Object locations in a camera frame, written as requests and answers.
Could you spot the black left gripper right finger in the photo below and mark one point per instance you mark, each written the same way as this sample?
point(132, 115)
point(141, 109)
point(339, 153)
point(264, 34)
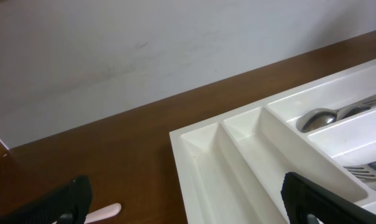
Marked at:
point(307, 202)

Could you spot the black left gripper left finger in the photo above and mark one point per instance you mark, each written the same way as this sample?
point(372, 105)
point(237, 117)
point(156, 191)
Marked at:
point(68, 204)

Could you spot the silver fork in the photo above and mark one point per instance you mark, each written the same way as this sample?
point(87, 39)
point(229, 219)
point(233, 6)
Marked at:
point(364, 171)

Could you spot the large silver spoon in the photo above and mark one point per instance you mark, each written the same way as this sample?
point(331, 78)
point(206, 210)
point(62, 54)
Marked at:
point(355, 108)
point(319, 117)

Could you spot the pink plastic knife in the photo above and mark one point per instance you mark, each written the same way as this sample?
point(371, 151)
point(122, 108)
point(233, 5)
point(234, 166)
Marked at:
point(101, 214)

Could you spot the white plastic cutlery tray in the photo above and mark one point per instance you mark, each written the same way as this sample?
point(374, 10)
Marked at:
point(231, 167)

